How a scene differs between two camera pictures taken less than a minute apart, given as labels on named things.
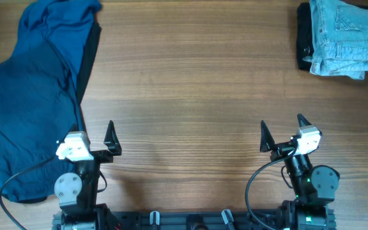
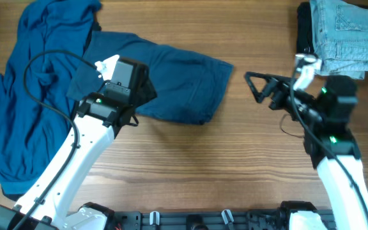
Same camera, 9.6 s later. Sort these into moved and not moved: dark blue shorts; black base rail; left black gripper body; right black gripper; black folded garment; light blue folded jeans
Moved: dark blue shorts; left black gripper body; right black gripper
Not moved: black folded garment; black base rail; light blue folded jeans
